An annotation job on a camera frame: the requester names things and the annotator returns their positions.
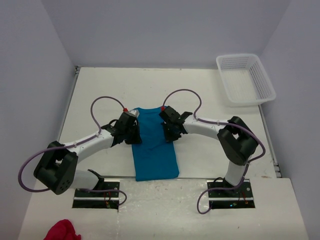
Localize blue t shirt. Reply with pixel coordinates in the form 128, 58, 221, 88
131, 107, 180, 182

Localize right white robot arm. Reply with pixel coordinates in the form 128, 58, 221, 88
159, 106, 258, 197

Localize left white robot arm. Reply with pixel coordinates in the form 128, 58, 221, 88
33, 109, 142, 197

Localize white plastic basket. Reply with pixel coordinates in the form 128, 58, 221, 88
216, 53, 276, 107

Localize red t shirt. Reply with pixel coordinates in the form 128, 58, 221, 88
44, 219, 82, 240

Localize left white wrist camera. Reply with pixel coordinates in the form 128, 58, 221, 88
128, 109, 140, 118

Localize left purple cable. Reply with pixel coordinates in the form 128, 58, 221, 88
18, 96, 128, 207

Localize purple cable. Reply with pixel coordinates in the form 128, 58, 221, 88
162, 89, 266, 215
18, 96, 128, 207

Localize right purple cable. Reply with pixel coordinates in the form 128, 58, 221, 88
162, 89, 266, 215

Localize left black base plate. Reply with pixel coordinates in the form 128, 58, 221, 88
72, 169, 120, 210

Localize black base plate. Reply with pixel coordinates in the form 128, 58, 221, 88
72, 169, 120, 210
208, 179, 256, 210

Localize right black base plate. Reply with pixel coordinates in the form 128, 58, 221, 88
208, 179, 256, 210

